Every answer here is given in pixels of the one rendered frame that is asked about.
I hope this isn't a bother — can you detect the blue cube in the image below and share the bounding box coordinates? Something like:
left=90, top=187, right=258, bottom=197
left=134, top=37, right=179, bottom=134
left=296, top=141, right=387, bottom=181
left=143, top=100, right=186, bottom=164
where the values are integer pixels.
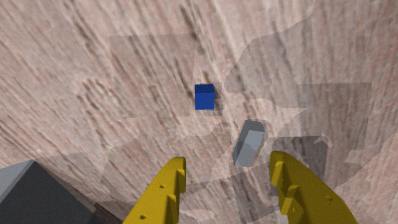
left=195, top=84, right=215, bottom=110

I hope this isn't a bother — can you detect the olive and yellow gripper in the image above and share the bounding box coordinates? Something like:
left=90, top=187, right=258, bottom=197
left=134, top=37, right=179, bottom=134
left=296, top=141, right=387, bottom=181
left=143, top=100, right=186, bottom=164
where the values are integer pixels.
left=122, top=151, right=358, bottom=224

